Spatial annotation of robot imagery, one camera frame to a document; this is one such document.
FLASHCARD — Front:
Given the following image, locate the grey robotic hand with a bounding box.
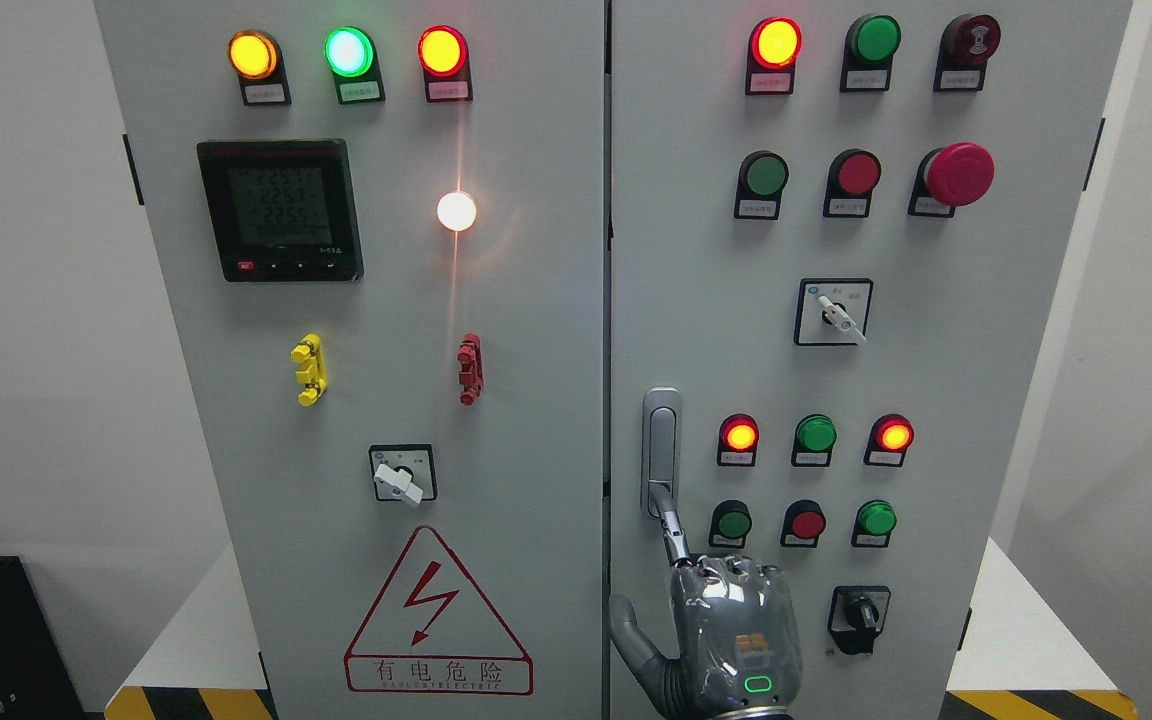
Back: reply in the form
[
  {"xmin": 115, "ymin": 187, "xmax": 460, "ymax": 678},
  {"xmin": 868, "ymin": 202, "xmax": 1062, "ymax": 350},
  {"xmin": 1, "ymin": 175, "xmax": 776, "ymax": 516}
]
[{"xmin": 608, "ymin": 487, "xmax": 803, "ymax": 719}]

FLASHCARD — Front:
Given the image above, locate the silver door handle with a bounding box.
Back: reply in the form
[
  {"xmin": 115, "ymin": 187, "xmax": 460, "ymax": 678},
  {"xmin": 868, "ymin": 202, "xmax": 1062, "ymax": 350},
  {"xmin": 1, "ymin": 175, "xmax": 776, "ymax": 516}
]
[{"xmin": 641, "ymin": 387, "xmax": 682, "ymax": 520}]

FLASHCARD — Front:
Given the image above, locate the grey right cabinet door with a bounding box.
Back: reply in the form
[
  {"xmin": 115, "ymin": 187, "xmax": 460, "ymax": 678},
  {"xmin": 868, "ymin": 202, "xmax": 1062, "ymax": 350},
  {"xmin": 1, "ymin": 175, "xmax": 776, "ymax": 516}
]
[{"xmin": 609, "ymin": 1, "xmax": 1134, "ymax": 719}]

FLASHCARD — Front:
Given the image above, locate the grey cabinet door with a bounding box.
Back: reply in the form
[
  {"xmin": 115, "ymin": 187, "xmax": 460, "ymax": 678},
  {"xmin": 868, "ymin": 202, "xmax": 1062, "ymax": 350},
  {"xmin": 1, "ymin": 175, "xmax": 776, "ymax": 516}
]
[
  {"xmin": 609, "ymin": 1, "xmax": 1134, "ymax": 719},
  {"xmin": 96, "ymin": 1, "xmax": 605, "ymax": 719}
]

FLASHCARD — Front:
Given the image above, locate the grey left cabinet door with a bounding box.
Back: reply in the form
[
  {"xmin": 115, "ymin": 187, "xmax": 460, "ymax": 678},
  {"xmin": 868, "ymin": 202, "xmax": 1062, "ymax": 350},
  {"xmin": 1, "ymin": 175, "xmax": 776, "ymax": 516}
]
[{"xmin": 96, "ymin": 1, "xmax": 605, "ymax": 719}]

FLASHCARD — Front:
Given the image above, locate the red-orange indicator lamp left door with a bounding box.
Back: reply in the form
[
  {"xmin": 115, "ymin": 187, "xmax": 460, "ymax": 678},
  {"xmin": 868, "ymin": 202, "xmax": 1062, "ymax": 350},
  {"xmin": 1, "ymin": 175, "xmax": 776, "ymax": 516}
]
[{"xmin": 419, "ymin": 24, "xmax": 473, "ymax": 103}]

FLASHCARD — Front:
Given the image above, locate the green push button lower left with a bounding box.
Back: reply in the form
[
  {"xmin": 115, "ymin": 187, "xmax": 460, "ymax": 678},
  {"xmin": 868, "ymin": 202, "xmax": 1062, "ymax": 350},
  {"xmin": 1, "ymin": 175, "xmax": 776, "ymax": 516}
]
[{"xmin": 707, "ymin": 498, "xmax": 753, "ymax": 550}]

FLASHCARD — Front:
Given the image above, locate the green push button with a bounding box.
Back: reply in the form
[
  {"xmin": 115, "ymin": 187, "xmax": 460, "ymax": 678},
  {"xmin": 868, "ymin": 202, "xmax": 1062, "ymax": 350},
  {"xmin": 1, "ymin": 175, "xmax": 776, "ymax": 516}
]
[
  {"xmin": 851, "ymin": 498, "xmax": 899, "ymax": 548},
  {"xmin": 733, "ymin": 150, "xmax": 790, "ymax": 222},
  {"xmin": 707, "ymin": 498, "xmax": 753, "ymax": 550}
]

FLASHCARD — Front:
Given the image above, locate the red push button lower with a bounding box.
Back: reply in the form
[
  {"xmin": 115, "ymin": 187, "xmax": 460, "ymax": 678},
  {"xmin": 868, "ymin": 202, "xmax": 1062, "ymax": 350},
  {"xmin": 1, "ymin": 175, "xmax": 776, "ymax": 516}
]
[{"xmin": 780, "ymin": 498, "xmax": 827, "ymax": 548}]

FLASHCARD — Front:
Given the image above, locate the red push button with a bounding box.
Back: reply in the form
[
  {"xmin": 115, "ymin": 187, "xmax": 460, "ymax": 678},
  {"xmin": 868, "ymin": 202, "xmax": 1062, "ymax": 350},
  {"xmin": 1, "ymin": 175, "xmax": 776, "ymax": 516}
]
[
  {"xmin": 823, "ymin": 149, "xmax": 882, "ymax": 219},
  {"xmin": 780, "ymin": 498, "xmax": 827, "ymax": 548}
]

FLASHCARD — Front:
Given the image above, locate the green push button lower right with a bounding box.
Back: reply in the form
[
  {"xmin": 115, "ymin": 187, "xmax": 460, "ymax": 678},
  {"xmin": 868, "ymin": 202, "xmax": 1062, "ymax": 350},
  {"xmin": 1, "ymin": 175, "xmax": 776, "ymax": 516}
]
[{"xmin": 851, "ymin": 498, "xmax": 899, "ymax": 548}]

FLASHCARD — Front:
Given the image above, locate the red lit lamp lower left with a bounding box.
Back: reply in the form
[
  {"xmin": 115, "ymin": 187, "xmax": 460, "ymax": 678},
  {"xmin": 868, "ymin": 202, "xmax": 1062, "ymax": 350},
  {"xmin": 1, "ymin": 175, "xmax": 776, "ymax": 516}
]
[{"xmin": 717, "ymin": 414, "xmax": 759, "ymax": 468}]

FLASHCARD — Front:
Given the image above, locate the red lit lamp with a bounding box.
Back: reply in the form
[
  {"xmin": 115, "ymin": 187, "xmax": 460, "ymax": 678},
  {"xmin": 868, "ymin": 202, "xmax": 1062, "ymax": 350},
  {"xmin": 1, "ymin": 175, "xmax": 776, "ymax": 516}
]
[
  {"xmin": 864, "ymin": 414, "xmax": 915, "ymax": 468},
  {"xmin": 745, "ymin": 15, "xmax": 803, "ymax": 96},
  {"xmin": 717, "ymin": 414, "xmax": 759, "ymax": 468}
]

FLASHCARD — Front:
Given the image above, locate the green lamp lower middle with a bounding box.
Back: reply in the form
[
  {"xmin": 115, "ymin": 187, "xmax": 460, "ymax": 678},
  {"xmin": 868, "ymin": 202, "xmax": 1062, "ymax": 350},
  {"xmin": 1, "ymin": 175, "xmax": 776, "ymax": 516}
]
[{"xmin": 791, "ymin": 414, "xmax": 838, "ymax": 468}]

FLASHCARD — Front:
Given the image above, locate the red lit lamp lower right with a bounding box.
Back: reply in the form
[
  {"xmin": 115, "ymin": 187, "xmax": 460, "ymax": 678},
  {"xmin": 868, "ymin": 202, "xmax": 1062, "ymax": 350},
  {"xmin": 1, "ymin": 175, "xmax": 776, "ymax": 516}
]
[{"xmin": 864, "ymin": 414, "xmax": 915, "ymax": 468}]

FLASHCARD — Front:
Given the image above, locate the white platform with hazard stripes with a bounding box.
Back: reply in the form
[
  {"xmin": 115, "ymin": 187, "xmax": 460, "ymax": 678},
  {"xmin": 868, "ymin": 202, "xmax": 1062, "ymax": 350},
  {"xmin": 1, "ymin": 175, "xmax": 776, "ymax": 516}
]
[{"xmin": 103, "ymin": 543, "xmax": 1138, "ymax": 719}]

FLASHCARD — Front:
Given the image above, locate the red electric hazard sticker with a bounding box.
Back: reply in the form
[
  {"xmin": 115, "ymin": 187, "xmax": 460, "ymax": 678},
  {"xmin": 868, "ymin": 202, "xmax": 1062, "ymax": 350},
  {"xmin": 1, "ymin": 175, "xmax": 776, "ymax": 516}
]
[{"xmin": 344, "ymin": 525, "xmax": 532, "ymax": 696}]

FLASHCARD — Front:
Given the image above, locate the green push button upper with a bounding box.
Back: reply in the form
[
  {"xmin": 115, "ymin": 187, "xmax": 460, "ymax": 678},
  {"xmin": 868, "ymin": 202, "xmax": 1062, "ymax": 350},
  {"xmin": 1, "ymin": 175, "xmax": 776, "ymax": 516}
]
[{"xmin": 733, "ymin": 150, "xmax": 790, "ymax": 222}]

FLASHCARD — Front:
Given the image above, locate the red push button upper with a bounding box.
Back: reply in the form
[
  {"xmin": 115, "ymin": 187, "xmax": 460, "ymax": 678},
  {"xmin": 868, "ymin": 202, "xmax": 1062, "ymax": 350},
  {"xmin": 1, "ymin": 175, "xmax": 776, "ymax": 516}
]
[{"xmin": 823, "ymin": 149, "xmax": 882, "ymax": 219}]

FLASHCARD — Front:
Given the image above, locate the white lit indicator lamp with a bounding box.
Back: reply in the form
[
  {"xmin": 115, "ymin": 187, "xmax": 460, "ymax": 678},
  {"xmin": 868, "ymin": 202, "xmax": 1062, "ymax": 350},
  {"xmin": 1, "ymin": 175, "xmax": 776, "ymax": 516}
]
[{"xmin": 435, "ymin": 190, "xmax": 477, "ymax": 233}]

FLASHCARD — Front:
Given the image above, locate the red emergency stop button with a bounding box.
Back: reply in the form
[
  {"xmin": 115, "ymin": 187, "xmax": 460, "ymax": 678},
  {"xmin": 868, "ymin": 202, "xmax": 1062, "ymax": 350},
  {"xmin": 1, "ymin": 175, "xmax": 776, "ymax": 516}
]
[{"xmin": 908, "ymin": 142, "xmax": 996, "ymax": 218}]

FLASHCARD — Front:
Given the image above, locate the red lit lamp top right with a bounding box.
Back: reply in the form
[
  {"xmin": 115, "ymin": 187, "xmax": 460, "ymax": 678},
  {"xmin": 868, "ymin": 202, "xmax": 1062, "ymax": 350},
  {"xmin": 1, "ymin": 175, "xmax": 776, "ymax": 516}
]
[{"xmin": 745, "ymin": 15, "xmax": 803, "ymax": 96}]

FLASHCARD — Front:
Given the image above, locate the green lamp top right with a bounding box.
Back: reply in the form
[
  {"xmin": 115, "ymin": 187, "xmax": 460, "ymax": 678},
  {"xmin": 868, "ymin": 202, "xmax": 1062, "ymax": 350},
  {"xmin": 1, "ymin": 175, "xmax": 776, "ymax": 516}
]
[{"xmin": 838, "ymin": 14, "xmax": 902, "ymax": 94}]

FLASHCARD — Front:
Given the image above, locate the black digital power meter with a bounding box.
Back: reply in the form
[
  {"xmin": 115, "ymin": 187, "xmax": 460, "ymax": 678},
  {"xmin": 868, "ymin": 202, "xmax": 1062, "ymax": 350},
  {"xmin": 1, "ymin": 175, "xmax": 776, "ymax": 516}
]
[{"xmin": 196, "ymin": 138, "xmax": 364, "ymax": 283}]

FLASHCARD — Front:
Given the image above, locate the dark red buzzer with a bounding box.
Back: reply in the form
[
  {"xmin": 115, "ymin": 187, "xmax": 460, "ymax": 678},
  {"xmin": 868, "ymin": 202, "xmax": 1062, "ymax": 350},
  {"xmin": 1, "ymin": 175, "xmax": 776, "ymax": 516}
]
[{"xmin": 933, "ymin": 13, "xmax": 1001, "ymax": 94}]

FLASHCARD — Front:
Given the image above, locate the green lit indicator lamp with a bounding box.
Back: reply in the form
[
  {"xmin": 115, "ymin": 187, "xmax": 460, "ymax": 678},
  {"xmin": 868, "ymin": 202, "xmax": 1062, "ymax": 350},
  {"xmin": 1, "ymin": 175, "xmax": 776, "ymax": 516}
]
[{"xmin": 323, "ymin": 26, "xmax": 385, "ymax": 105}]

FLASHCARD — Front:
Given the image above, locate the yellow indicator lamp top left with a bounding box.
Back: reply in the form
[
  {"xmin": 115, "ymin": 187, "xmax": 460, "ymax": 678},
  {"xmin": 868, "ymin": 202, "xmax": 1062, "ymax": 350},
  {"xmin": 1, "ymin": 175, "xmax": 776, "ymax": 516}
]
[{"xmin": 227, "ymin": 29, "xmax": 291, "ymax": 108}]

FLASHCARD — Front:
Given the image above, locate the black selector switch bottom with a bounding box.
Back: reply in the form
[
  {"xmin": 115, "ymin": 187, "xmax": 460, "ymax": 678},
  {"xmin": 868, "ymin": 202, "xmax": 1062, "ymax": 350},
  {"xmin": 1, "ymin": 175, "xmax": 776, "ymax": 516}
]
[{"xmin": 828, "ymin": 585, "xmax": 890, "ymax": 655}]

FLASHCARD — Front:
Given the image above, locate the white selector switch right door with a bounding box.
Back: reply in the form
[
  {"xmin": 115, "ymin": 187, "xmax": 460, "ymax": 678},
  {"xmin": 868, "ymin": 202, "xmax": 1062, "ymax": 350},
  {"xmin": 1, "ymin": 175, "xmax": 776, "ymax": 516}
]
[{"xmin": 794, "ymin": 278, "xmax": 874, "ymax": 346}]

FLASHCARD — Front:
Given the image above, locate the white selector switch door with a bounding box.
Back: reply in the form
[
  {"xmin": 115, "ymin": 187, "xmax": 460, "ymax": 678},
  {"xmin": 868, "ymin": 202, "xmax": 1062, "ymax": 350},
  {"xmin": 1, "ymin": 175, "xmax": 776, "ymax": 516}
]
[
  {"xmin": 794, "ymin": 278, "xmax": 874, "ymax": 346},
  {"xmin": 367, "ymin": 444, "xmax": 438, "ymax": 507}
]

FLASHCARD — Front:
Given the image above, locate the white selector switch left door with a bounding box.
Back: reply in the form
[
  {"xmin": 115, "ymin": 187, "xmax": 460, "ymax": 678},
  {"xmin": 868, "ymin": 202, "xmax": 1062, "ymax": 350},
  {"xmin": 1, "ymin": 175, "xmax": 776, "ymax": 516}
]
[{"xmin": 367, "ymin": 444, "xmax": 438, "ymax": 507}]

